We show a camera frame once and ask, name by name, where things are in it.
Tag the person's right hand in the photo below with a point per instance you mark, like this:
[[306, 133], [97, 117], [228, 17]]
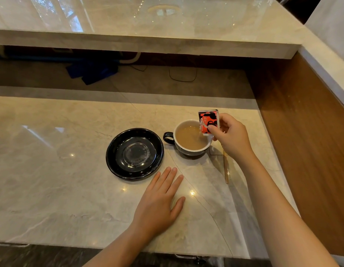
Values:
[[234, 141]]

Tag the person's left hand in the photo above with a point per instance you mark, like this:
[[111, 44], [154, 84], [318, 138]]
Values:
[[155, 211]]

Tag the black cup with white inside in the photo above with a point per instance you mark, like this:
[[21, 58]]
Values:
[[188, 151]]

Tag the wooden stir stick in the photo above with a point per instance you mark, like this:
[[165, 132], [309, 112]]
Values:
[[226, 169]]

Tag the blue cloth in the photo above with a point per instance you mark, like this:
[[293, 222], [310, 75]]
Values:
[[94, 72]]

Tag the milky coffee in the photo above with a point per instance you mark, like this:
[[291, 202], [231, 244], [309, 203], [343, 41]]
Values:
[[190, 137]]

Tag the person's left middle finger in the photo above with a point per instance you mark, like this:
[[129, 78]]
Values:
[[169, 179]]

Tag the person's right thumb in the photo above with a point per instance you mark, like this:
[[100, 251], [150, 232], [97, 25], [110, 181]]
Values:
[[215, 131]]

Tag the person's left little finger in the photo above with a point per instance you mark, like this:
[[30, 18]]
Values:
[[153, 184]]

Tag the person's left forearm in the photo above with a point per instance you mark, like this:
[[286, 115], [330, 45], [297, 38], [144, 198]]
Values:
[[124, 250]]

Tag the person's right forearm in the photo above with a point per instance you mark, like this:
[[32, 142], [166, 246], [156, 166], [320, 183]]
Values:
[[277, 216]]

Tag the brown wooden side panel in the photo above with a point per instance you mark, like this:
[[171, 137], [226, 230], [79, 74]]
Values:
[[305, 141]]

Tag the black saucer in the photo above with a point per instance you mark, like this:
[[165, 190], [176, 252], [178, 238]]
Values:
[[135, 154]]

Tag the red and black sachet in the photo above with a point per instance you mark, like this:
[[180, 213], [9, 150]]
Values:
[[207, 120]]

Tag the white pipe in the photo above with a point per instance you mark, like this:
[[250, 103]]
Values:
[[131, 60]]

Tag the person's left thumb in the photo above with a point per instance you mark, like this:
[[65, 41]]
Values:
[[178, 207]]

